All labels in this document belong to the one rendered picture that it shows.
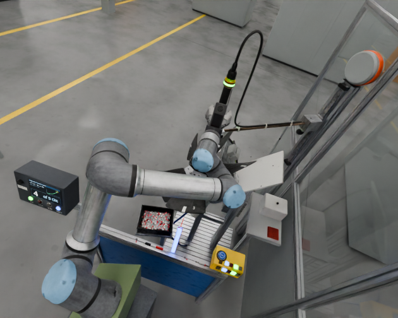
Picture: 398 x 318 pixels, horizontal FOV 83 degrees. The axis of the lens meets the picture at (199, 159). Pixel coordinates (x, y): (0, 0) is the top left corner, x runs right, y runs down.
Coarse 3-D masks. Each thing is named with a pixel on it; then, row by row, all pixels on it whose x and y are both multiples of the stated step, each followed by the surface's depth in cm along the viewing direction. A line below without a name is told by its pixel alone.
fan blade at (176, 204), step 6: (174, 198) 124; (180, 198) 123; (168, 204) 122; (174, 204) 121; (180, 204) 120; (186, 204) 120; (192, 204) 120; (198, 204) 120; (204, 204) 120; (180, 210) 118; (186, 210) 117; (192, 210) 117; (198, 210) 117; (204, 210) 117
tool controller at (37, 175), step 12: (24, 168) 109; (36, 168) 111; (48, 168) 113; (24, 180) 108; (36, 180) 106; (48, 180) 106; (60, 180) 108; (72, 180) 110; (24, 192) 112; (48, 192) 108; (60, 192) 106; (72, 192) 113; (36, 204) 115; (60, 204) 111; (72, 204) 117
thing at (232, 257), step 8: (216, 248) 120; (224, 248) 120; (216, 256) 116; (232, 256) 118; (240, 256) 119; (216, 264) 114; (224, 264) 115; (240, 264) 116; (224, 272) 118; (240, 272) 114
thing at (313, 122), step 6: (312, 114) 130; (318, 114) 130; (300, 120) 131; (306, 120) 127; (312, 120) 126; (318, 120) 128; (300, 126) 132; (306, 126) 127; (312, 126) 128; (318, 126) 130
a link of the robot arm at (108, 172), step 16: (96, 160) 62; (112, 160) 62; (96, 176) 61; (112, 176) 60; (128, 176) 61; (144, 176) 63; (160, 176) 65; (176, 176) 68; (192, 176) 70; (224, 176) 78; (112, 192) 62; (128, 192) 62; (144, 192) 64; (160, 192) 65; (176, 192) 67; (192, 192) 68; (208, 192) 70; (224, 192) 72; (240, 192) 71
